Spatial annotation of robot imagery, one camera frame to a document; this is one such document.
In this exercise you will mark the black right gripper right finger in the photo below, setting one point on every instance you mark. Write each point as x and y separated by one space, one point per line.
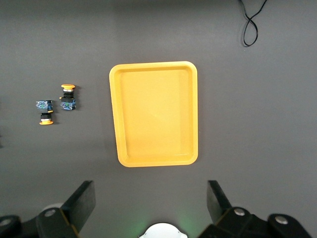
223 218

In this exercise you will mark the yellow plastic tray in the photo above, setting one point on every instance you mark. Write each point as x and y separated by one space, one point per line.
153 114

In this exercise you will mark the yellow mushroom push button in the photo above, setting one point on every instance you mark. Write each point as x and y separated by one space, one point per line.
68 105
44 105

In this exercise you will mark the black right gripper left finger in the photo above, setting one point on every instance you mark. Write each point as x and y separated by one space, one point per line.
74 213

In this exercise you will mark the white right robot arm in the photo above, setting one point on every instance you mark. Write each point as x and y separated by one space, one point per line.
163 231

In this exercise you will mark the dark grey table mat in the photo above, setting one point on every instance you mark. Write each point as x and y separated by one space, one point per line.
247 124

